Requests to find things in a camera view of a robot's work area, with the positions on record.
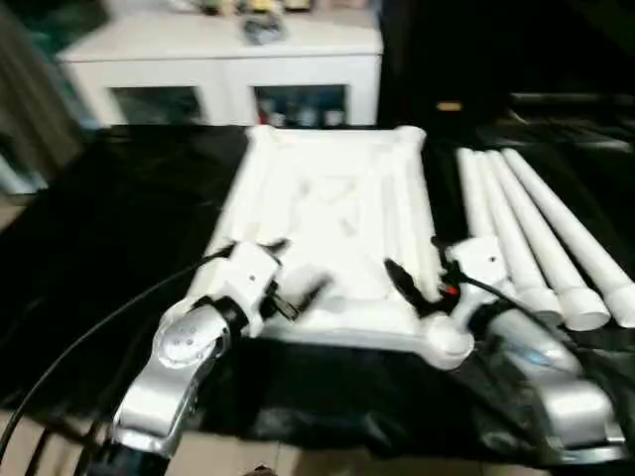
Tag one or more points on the white plastic table top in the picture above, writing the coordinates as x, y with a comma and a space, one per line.
337, 208

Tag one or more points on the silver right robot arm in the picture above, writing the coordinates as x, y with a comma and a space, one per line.
570, 396

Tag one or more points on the black low shelf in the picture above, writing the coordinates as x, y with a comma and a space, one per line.
570, 106

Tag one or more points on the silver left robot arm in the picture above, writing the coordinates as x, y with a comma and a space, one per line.
168, 367

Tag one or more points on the small beige label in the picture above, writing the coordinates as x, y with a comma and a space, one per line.
448, 105

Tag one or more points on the grey curtain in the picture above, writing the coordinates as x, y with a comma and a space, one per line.
30, 99

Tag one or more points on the clear bag of dark parts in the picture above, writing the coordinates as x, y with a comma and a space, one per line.
263, 30

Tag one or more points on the white cabinet with glass doors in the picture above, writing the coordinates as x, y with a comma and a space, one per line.
223, 74

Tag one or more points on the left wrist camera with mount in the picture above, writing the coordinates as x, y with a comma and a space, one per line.
248, 277

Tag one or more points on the white plastic table leg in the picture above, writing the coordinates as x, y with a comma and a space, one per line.
528, 218
502, 218
473, 198
558, 218

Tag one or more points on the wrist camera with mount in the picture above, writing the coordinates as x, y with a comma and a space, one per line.
248, 277
483, 263

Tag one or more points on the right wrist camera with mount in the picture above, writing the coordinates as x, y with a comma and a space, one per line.
483, 263

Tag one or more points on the black work mat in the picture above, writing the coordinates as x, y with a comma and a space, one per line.
99, 223

